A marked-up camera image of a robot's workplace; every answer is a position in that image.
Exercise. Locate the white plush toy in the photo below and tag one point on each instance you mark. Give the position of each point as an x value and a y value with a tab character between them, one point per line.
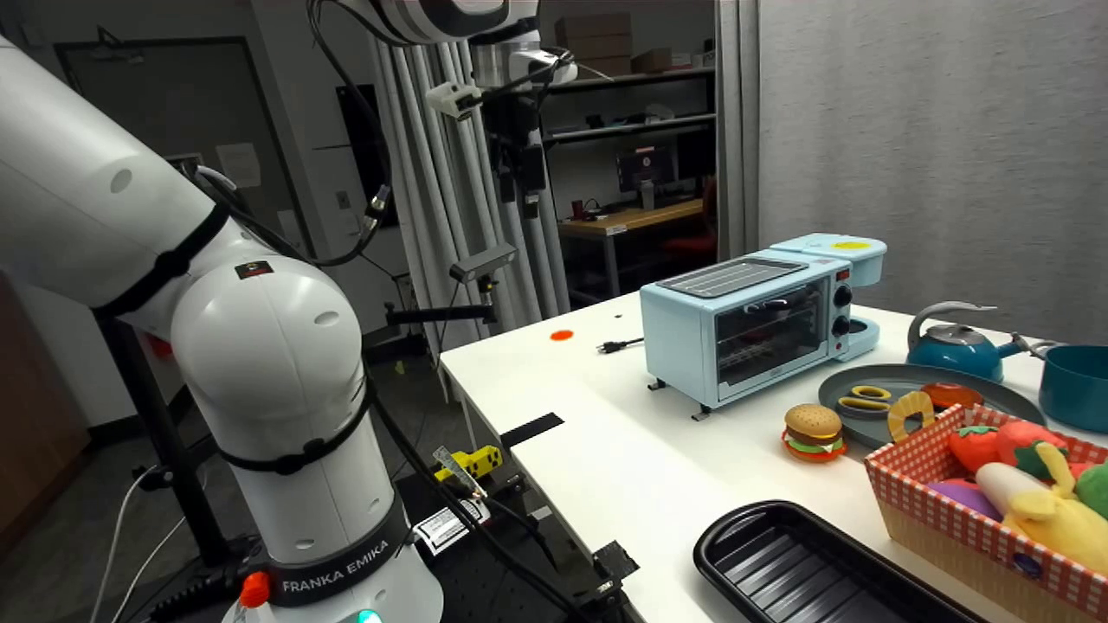
1006	480

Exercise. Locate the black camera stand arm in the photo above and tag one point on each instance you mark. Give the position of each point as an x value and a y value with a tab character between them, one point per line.
439	313

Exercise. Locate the light blue toaster oven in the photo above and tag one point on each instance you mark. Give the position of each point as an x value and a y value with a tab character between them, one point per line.
694	333

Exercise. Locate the red pepper plush toy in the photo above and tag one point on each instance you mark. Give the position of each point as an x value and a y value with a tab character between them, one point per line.
1026	436

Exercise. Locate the toy burger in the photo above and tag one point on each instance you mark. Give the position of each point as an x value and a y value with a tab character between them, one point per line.
815	435

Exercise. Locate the black computer monitor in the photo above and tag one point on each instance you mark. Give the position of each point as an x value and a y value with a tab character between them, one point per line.
645	166

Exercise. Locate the black metal stand post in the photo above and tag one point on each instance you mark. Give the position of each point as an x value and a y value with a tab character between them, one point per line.
150	404

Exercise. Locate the gray backdrop curtain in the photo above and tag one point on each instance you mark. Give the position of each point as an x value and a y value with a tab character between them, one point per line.
924	139

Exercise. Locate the tan toy bagel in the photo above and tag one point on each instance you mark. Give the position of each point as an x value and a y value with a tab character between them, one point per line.
906	407

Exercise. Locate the brown box red checkered lining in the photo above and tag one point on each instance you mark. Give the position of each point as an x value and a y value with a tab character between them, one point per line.
924	489

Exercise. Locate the black tape patch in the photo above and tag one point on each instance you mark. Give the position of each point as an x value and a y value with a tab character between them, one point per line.
532	430
613	561

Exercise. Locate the white pleated curtain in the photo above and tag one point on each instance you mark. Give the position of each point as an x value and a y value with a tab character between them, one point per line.
428	174

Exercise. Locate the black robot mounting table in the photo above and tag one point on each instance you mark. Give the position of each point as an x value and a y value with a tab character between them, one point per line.
486	574

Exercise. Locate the yellow toy pretzel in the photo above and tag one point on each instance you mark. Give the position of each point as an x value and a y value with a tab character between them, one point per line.
868	399

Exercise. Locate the brown cardboard box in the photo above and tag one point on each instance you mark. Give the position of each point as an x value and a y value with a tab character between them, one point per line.
594	39

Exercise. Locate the small orange round lid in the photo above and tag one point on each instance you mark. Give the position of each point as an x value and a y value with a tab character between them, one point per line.
562	333

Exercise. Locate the gray camera on stand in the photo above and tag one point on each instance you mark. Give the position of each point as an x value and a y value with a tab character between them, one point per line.
483	263

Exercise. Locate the metal storage shelf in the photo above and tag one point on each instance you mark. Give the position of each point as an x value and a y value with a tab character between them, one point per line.
628	124

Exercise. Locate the gray round plate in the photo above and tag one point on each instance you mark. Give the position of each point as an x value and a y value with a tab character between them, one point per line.
852	435

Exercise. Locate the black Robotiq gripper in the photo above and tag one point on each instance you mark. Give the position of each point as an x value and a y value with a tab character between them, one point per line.
517	124

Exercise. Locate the yellow plush toy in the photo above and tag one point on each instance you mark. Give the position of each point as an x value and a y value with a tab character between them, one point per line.
1059	519

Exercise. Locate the green plush toy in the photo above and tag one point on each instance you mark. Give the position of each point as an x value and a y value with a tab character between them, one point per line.
1096	486

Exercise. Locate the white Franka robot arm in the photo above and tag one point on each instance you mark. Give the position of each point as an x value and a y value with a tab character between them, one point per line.
278	368

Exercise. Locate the black plastic tray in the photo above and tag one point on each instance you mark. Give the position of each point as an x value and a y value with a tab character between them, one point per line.
785	564

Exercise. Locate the small silver device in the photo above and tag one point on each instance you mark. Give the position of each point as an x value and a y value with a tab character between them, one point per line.
445	528

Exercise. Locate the wooden desk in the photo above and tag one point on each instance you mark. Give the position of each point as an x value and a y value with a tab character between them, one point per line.
634	216

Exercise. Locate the white bottle orange cap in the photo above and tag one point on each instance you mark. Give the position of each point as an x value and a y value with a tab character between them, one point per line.
253	594

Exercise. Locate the dark teal pot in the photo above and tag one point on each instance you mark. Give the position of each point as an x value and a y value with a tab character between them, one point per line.
1078	385

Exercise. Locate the red tomato plush toy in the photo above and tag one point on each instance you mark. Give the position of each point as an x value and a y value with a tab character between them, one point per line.
976	446

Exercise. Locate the purple plush toy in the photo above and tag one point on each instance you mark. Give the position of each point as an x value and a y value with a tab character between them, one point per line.
963	498

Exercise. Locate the orange round toy food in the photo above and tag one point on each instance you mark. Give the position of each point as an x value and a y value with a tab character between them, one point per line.
955	397

